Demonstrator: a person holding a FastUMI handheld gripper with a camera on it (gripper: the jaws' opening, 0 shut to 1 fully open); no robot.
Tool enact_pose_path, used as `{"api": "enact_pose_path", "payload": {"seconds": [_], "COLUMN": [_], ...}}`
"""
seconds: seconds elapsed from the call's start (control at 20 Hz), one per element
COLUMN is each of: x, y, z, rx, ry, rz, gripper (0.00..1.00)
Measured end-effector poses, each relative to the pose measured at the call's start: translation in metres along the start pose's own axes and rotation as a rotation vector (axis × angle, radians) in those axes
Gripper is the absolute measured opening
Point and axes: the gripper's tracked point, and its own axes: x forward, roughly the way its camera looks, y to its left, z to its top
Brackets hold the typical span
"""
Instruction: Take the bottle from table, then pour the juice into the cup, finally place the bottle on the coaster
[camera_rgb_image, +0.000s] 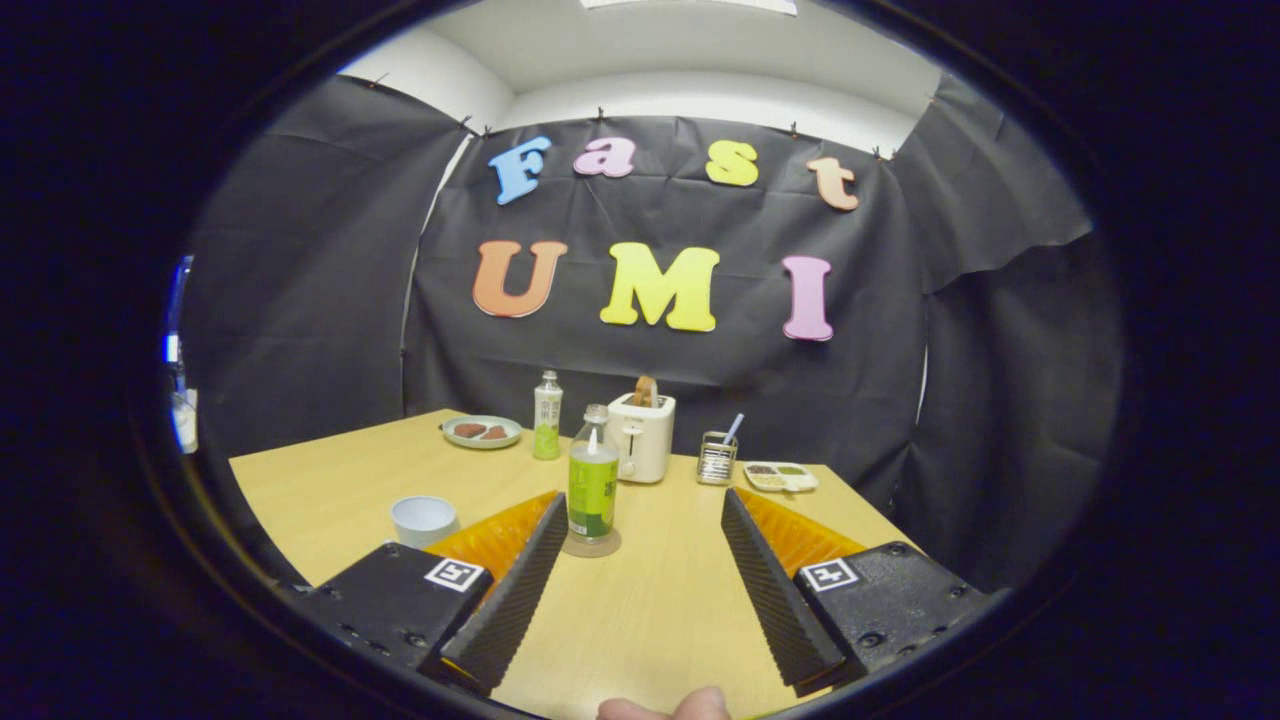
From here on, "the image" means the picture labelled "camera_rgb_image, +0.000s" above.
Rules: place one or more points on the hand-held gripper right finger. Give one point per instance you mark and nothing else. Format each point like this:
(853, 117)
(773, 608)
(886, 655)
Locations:
(775, 590)

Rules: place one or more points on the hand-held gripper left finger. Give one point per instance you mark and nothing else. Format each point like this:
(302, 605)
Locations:
(520, 590)

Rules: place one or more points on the brown round coaster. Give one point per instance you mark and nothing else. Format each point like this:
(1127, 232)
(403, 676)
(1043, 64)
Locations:
(610, 549)

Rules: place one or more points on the white cup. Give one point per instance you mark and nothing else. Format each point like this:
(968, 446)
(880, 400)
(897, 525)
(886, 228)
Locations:
(422, 522)

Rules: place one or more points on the green label juice bottle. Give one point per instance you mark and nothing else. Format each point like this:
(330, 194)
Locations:
(593, 490)

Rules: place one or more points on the capped white green bottle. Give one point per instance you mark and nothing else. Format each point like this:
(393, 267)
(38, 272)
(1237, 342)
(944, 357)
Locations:
(547, 420)

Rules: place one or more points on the white divided dish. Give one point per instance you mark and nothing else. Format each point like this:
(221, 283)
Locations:
(780, 478)

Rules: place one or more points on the pale green plate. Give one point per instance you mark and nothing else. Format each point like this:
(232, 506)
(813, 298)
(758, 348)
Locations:
(500, 442)

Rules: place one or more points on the purple straw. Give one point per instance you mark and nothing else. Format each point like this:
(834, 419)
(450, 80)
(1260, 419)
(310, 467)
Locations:
(734, 427)

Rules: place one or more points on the white toaster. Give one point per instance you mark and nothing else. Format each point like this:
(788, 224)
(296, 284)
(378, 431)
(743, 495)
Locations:
(642, 440)

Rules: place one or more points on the wooden table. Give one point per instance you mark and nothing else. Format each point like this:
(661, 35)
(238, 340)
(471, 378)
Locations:
(330, 490)

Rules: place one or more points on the bread slice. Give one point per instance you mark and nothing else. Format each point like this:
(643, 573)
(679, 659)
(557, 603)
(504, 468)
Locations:
(645, 392)

